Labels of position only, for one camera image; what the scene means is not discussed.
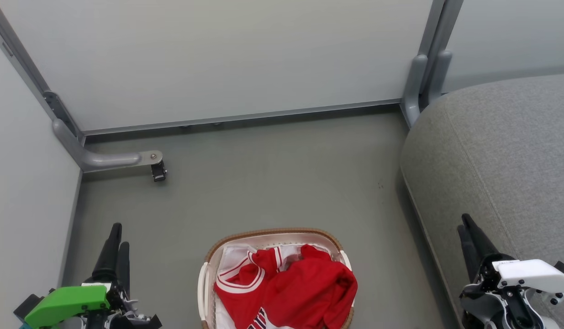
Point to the grey partition corner post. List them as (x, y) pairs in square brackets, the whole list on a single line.
[(439, 32)]

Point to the woven laundry basket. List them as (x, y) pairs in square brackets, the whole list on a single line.
[(268, 234)]

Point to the grey fabric sofa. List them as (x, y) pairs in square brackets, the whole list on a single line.
[(501, 155)]

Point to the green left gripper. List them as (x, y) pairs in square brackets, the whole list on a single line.
[(65, 301)]

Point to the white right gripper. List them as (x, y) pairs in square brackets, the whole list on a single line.
[(524, 283)]

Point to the black caster wheel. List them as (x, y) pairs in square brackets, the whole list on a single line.
[(159, 172)]

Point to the grey double partition foot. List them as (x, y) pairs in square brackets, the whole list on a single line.
[(416, 87)]

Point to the grey partition side post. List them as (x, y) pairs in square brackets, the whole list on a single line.
[(21, 64)]

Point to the grey partition foot bracket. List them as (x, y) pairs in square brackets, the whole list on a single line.
[(103, 160)]

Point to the red shorts with elastic waistband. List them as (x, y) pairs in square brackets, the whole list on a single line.
[(313, 292)]

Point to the grey partition bottom rail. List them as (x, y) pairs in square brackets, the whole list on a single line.
[(245, 116)]

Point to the red jersey with navy lettering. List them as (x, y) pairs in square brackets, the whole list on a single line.
[(243, 292)]

